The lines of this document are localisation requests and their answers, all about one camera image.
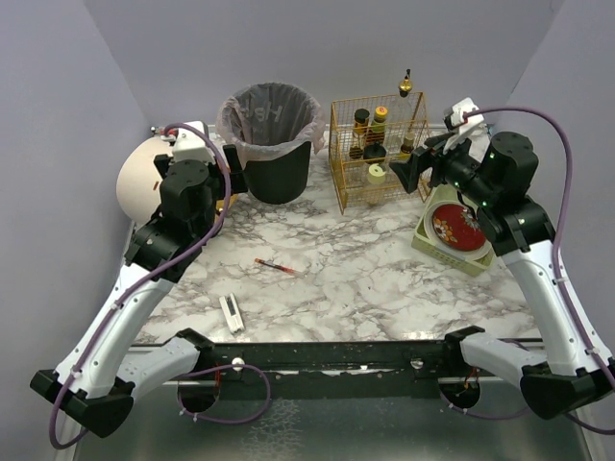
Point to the red pen tube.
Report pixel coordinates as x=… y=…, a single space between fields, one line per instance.
x=279 y=267

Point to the green sauce bottle yellow cap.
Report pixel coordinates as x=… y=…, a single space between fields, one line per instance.
x=376 y=130

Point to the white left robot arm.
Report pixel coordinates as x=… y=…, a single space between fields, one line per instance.
x=95 y=385

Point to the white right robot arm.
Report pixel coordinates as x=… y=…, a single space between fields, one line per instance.
x=576 y=367

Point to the cream cylindrical drawer box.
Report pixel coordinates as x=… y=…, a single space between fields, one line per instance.
x=138 y=182

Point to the pink plastic bin liner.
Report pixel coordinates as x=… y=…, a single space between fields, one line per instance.
x=268 y=121

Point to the orange yellow drawer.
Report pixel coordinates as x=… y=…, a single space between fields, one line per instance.
x=220 y=204

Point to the black mounting rail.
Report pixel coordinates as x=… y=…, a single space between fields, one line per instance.
x=341 y=370

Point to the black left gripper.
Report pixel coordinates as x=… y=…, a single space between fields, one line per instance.
x=233 y=169

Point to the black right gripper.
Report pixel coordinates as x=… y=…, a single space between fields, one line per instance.
x=428 y=164

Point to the pale green perforated basket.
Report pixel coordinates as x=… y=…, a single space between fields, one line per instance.
x=420 y=241

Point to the amber spice jar grey lid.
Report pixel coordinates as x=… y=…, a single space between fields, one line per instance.
x=361 y=122

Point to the gold wire rack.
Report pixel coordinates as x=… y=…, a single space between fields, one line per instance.
x=350 y=176

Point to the black trash bin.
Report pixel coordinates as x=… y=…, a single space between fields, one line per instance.
x=282 y=180

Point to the cream round plate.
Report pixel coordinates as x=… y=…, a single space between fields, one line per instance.
x=445 y=249

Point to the clear oil bottle gold cap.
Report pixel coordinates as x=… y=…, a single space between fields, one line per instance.
x=399 y=120

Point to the black lid glass jar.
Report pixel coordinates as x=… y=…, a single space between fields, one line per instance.
x=374 y=154

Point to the red floral small plate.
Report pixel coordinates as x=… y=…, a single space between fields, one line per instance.
x=457 y=228

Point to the cream cylindrical shaker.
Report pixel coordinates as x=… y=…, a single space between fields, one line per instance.
x=376 y=175

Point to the small yellow label bottle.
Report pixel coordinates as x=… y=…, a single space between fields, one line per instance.
x=407 y=145

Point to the white rectangular device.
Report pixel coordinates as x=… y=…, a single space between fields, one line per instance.
x=232 y=313

